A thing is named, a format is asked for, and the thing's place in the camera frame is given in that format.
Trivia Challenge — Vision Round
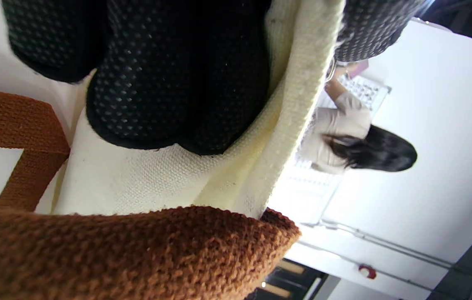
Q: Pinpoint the cream floral canvas bag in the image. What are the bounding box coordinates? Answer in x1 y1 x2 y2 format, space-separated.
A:
0 0 347 300

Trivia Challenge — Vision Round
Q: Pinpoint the red round ceiling fixture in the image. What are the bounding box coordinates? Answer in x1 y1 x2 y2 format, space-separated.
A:
359 264 377 280

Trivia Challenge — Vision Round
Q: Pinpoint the person's left hand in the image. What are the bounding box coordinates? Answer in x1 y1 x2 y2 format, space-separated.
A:
2 0 424 155

